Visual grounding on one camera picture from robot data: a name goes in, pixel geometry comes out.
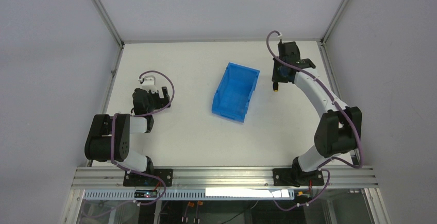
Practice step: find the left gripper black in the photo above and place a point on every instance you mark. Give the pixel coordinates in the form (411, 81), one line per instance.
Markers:
(164, 97)

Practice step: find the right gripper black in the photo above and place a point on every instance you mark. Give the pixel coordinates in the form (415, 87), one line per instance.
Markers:
(279, 77)

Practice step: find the black yellow handled screwdriver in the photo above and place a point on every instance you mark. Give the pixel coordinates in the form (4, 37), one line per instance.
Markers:
(275, 86)

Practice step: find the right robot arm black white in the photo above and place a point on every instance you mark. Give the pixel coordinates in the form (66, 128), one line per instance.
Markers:
(339, 127)

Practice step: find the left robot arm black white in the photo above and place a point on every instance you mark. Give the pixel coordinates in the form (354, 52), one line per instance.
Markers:
(109, 136)

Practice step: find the blue plastic storage bin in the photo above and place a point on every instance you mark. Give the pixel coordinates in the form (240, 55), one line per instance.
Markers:
(233, 95)

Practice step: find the small green circuit board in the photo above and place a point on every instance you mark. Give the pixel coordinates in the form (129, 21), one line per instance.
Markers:
(146, 194)

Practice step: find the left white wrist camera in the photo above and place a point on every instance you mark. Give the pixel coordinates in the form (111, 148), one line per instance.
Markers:
(148, 84)

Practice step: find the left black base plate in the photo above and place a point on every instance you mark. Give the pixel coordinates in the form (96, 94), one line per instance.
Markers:
(135, 180)

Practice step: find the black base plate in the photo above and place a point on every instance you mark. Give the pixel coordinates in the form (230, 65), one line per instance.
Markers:
(295, 178)
(135, 180)

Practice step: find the left aluminium frame post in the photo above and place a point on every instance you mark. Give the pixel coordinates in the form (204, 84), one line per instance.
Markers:
(106, 19)

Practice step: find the white slotted cable duct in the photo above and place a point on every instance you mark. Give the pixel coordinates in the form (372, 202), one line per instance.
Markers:
(196, 194)

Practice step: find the aluminium front rail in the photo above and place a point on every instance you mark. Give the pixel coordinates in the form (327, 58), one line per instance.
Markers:
(337, 177)

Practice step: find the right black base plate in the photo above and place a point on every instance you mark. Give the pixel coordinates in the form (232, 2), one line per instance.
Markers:
(295, 178)

